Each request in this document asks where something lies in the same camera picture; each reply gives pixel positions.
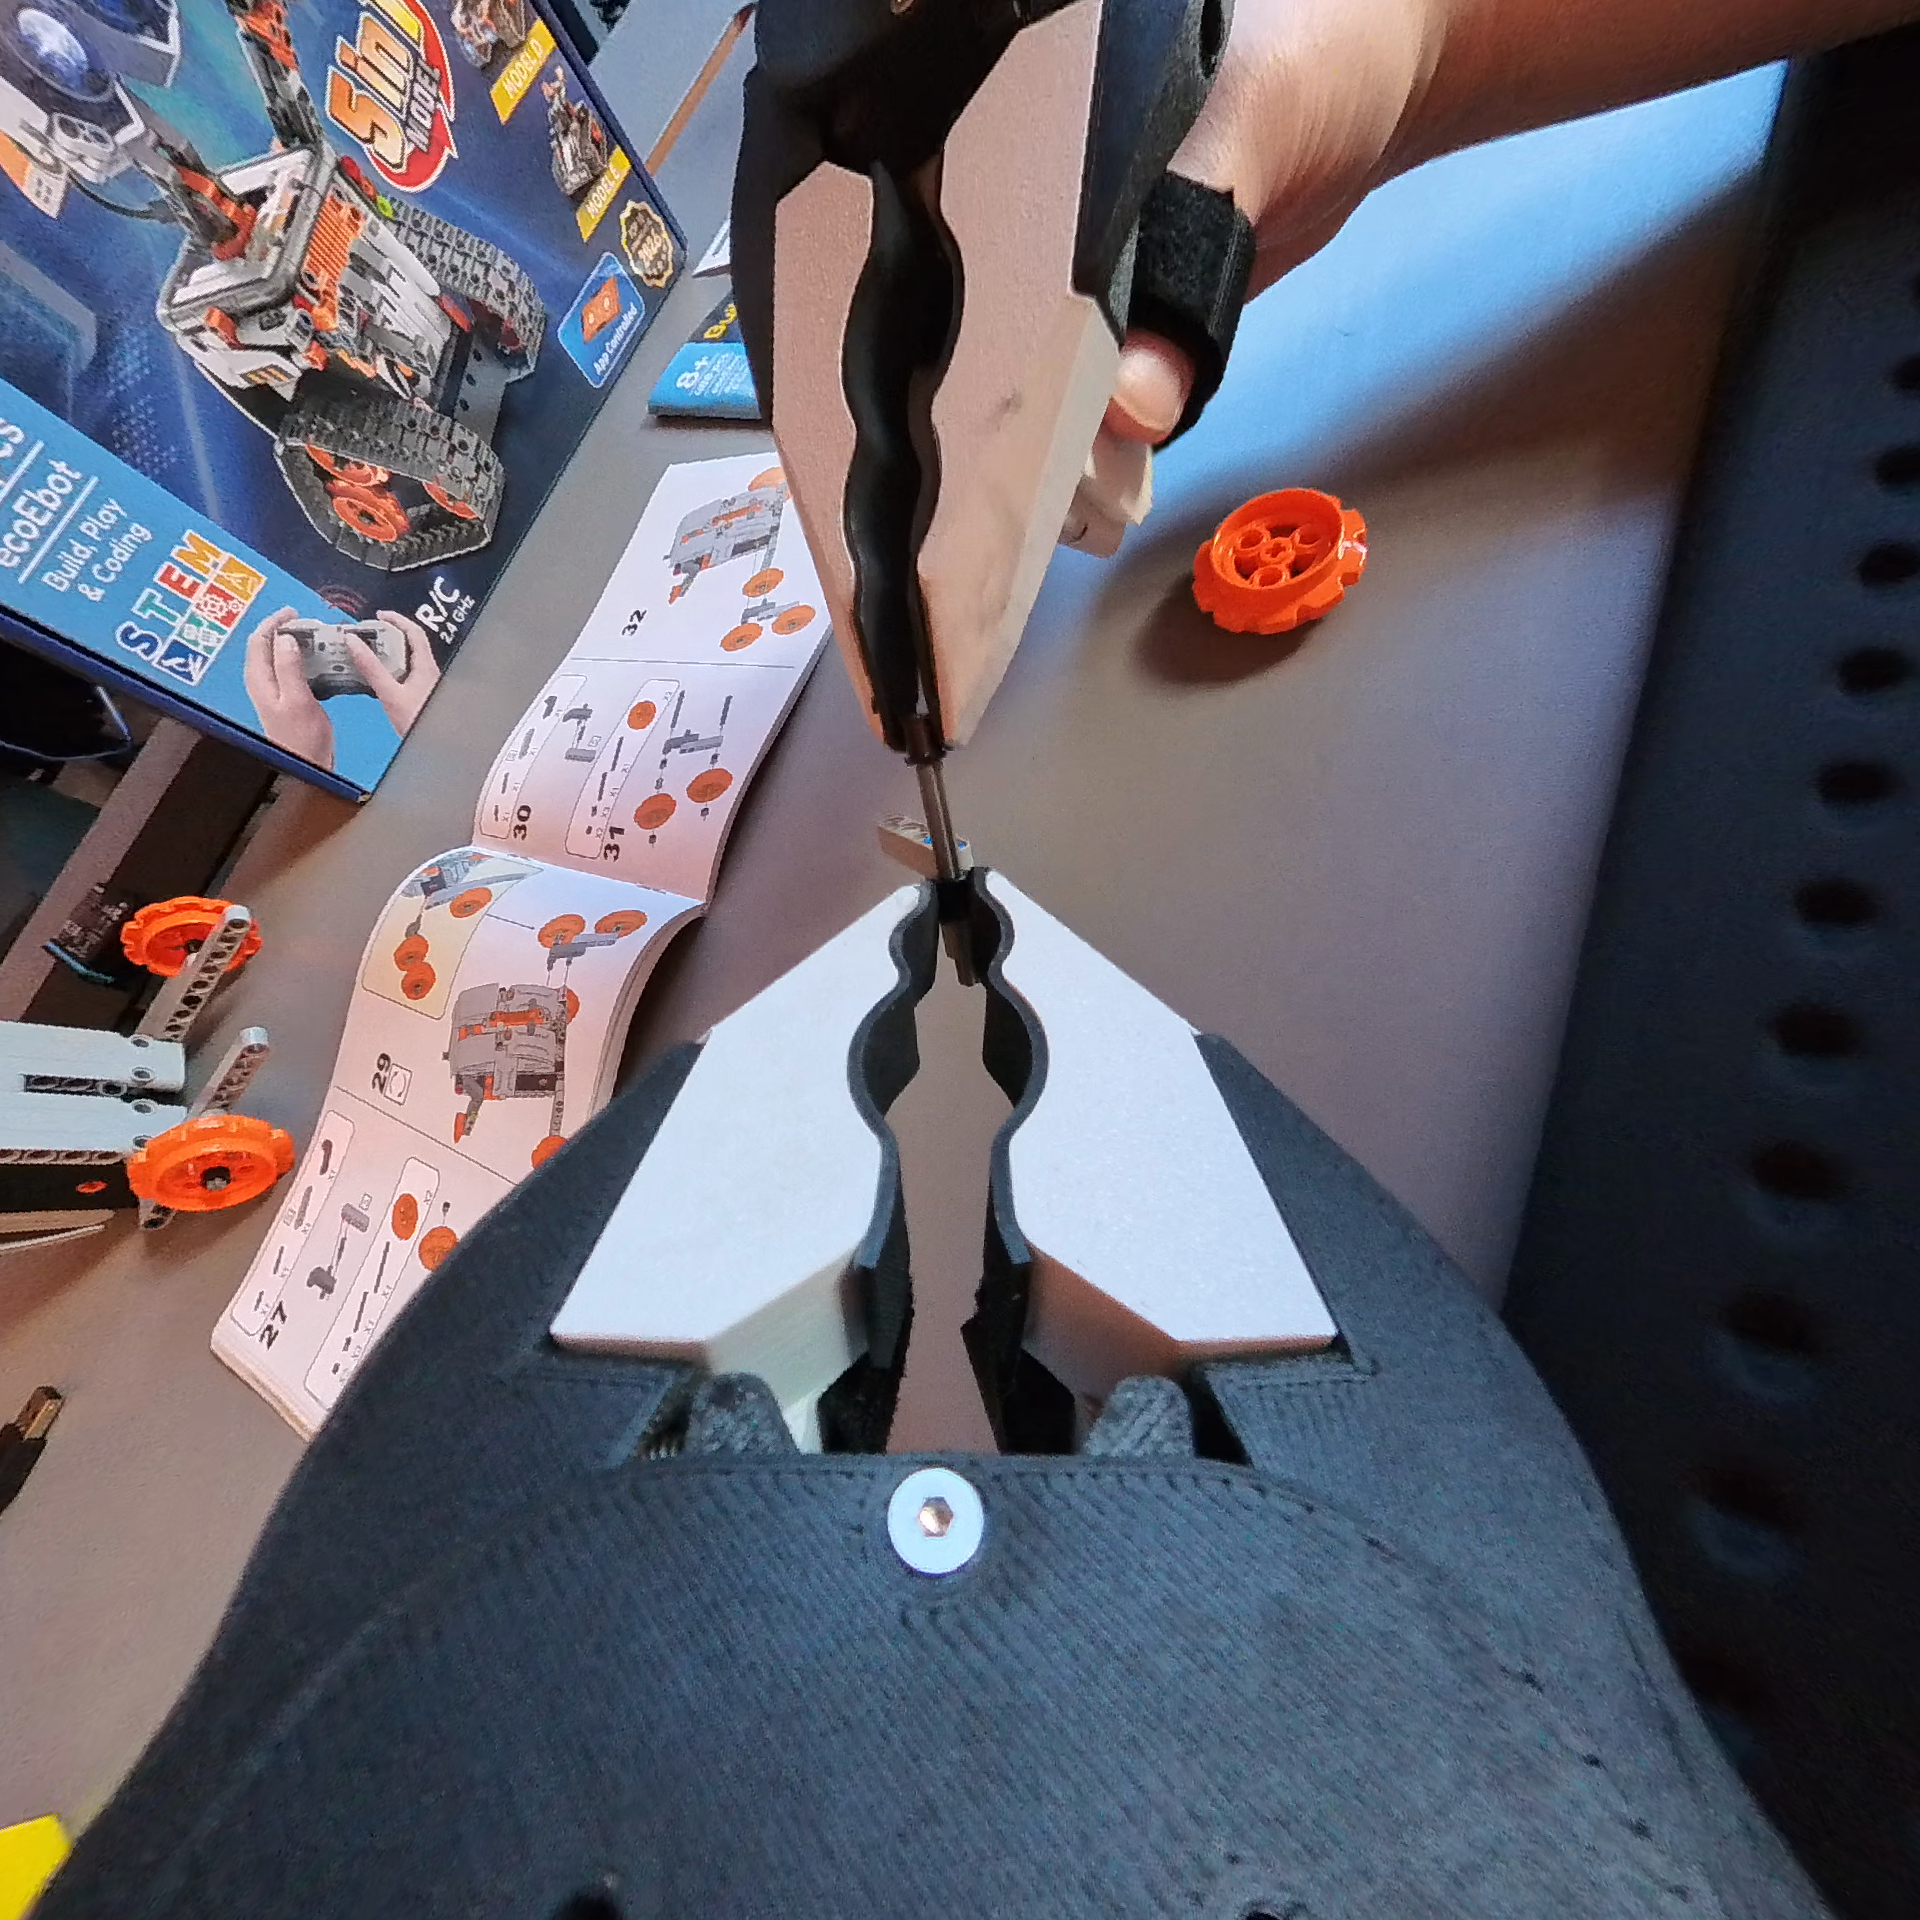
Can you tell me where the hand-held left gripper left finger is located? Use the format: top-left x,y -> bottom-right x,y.
548,882 -> 940,1429

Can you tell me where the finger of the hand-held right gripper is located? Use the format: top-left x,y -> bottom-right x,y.
767,159 -> 940,752
899,0 -> 1124,747

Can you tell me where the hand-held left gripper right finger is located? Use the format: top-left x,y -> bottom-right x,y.
974,872 -> 1343,1429

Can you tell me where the instruction booklet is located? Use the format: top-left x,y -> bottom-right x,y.
212,449 -> 836,1439

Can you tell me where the orange toy wheel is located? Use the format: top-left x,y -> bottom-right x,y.
1191,484 -> 1373,637

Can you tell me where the yellow plastic parts bin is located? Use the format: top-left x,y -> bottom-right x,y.
0,1814 -> 78,1920

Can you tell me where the grey desk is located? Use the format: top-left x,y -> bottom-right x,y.
0,0 -> 1789,1863

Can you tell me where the person's right hand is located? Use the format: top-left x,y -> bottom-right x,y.
1094,0 -> 1502,455

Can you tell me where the blue cover booklet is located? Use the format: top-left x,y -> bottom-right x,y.
647,287 -> 771,426

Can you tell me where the blue robot kit box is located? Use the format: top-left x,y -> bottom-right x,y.
0,0 -> 689,808

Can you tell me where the partly built toy robot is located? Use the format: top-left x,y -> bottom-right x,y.
0,897 -> 303,1243

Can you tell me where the black foam mat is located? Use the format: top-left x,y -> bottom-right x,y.
1494,33 -> 1920,1920

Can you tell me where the black cable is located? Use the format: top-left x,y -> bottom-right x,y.
0,1381 -> 66,1508

